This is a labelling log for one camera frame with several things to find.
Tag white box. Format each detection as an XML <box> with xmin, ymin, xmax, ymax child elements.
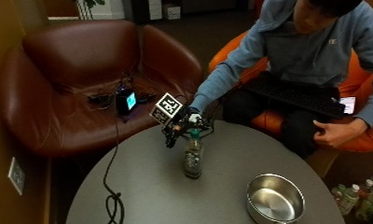
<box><xmin>161</xmin><ymin>3</ymin><xmax>182</xmax><ymax>21</ymax></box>

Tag small green bottle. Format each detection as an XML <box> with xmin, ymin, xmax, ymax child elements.
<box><xmin>330</xmin><ymin>183</ymin><xmax>347</xmax><ymax>201</ymax></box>

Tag large green bottle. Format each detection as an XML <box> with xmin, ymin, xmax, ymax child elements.
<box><xmin>354</xmin><ymin>184</ymin><xmax>373</xmax><ymax>221</ymax></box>

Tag brown leather armchair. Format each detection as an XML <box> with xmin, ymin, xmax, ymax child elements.
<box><xmin>0</xmin><ymin>19</ymin><xmax>204</xmax><ymax>159</ymax></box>

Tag stainless steel bowl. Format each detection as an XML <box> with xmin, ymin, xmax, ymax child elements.
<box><xmin>245</xmin><ymin>173</ymin><xmax>307</xmax><ymax>224</ymax></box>

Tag orange bottle with white cap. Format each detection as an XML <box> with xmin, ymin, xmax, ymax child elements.
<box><xmin>359</xmin><ymin>178</ymin><xmax>373</xmax><ymax>198</ymax></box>

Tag white marker cube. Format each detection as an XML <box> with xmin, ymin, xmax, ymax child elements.
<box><xmin>148</xmin><ymin>91</ymin><xmax>185</xmax><ymax>126</ymax></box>

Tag orange armchair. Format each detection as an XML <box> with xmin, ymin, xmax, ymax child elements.
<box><xmin>206</xmin><ymin>29</ymin><xmax>373</xmax><ymax>154</ymax></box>

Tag black device with lit screen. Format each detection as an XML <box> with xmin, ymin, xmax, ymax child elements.
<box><xmin>115</xmin><ymin>88</ymin><xmax>138</xmax><ymax>117</ymax></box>

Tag clear bottle with teal cap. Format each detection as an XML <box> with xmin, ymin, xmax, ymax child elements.
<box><xmin>182</xmin><ymin>128</ymin><xmax>205</xmax><ymax>180</ymax></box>

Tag white wall socket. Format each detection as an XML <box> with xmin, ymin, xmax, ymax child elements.
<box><xmin>7</xmin><ymin>156</ymin><xmax>28</xmax><ymax>197</ymax></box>

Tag green bottle with white cap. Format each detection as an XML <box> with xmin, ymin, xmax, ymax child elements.
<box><xmin>337</xmin><ymin>183</ymin><xmax>362</xmax><ymax>217</ymax></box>

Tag black laptop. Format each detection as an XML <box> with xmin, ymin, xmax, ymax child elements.
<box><xmin>241</xmin><ymin>70</ymin><xmax>347</xmax><ymax>119</ymax></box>

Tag the person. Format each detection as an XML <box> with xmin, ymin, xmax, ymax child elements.
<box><xmin>189</xmin><ymin>0</ymin><xmax>373</xmax><ymax>160</ymax></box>

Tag white phone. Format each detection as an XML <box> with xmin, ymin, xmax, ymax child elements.
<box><xmin>338</xmin><ymin>96</ymin><xmax>358</xmax><ymax>116</ymax></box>

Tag long black cable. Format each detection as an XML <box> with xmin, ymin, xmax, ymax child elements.
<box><xmin>103</xmin><ymin>106</ymin><xmax>127</xmax><ymax>224</ymax></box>

